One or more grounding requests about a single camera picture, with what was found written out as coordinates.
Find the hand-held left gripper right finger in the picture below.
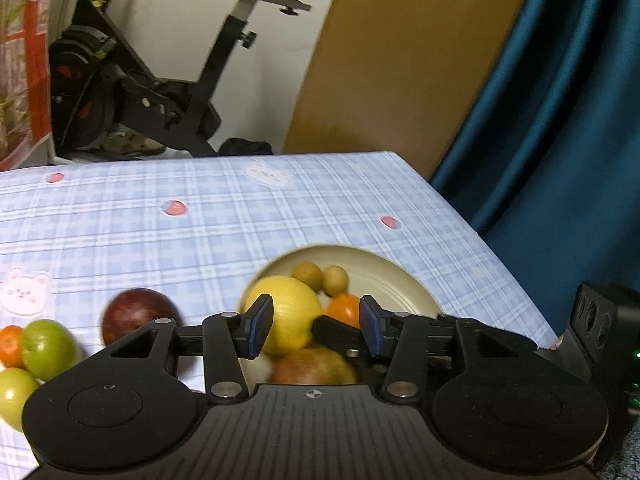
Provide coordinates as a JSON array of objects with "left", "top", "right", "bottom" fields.
[{"left": 360, "top": 294, "right": 541, "bottom": 403}]

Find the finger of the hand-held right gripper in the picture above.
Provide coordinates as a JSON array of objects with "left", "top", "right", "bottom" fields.
[{"left": 312, "top": 315, "right": 368, "bottom": 358}]

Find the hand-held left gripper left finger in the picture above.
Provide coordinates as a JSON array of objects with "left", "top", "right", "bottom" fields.
[{"left": 87, "top": 294, "right": 275, "bottom": 404}]

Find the orange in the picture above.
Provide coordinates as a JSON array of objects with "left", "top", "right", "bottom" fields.
[{"left": 324, "top": 293, "right": 362, "bottom": 330}]

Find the yellow lemon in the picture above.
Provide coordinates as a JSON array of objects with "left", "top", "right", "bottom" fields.
[{"left": 241, "top": 275, "right": 325, "bottom": 356}]

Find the red green apple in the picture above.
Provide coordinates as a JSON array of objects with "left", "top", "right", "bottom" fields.
[{"left": 270, "top": 347, "right": 357, "bottom": 386}]

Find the small brown longan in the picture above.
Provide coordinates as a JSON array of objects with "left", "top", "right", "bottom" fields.
[
  {"left": 320, "top": 266, "right": 349, "bottom": 297},
  {"left": 291, "top": 262, "right": 323, "bottom": 291}
]

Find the cream round plate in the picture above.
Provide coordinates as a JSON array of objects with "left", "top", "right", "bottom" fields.
[{"left": 252, "top": 243, "right": 443, "bottom": 361}]

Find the dark red round fruit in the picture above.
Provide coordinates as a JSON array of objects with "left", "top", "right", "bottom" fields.
[{"left": 101, "top": 288, "right": 183, "bottom": 347}]

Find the green round jujube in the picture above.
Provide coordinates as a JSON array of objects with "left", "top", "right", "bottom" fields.
[
  {"left": 0, "top": 367, "right": 41, "bottom": 433},
  {"left": 20, "top": 319, "right": 83, "bottom": 382}
]

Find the small tangerine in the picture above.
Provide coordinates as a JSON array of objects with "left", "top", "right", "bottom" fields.
[{"left": 0, "top": 325, "right": 26, "bottom": 368}]

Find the white round item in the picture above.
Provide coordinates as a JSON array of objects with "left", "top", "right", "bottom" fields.
[{"left": 240, "top": 355, "right": 275, "bottom": 386}]

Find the blue checked tablecloth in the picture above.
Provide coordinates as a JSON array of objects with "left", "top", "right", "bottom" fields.
[{"left": 0, "top": 150, "right": 561, "bottom": 480}]

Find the black bag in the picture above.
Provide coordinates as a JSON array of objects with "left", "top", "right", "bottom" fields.
[{"left": 218, "top": 137, "right": 273, "bottom": 157}]

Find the dark blue curtain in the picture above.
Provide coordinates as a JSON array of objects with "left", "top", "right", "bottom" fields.
[{"left": 430, "top": 0, "right": 640, "bottom": 288}]

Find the brown sandal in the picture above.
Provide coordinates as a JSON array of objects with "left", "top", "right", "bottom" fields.
[{"left": 102, "top": 131, "right": 167, "bottom": 157}]

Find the black exercise bike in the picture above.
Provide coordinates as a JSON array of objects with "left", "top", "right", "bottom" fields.
[{"left": 49, "top": 0, "right": 321, "bottom": 158}]

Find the wooden board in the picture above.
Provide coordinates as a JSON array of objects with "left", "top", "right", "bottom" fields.
[{"left": 282, "top": 0, "right": 543, "bottom": 183}]

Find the plant printed backdrop cloth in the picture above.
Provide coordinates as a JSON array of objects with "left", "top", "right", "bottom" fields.
[{"left": 0, "top": 0, "right": 53, "bottom": 173}]

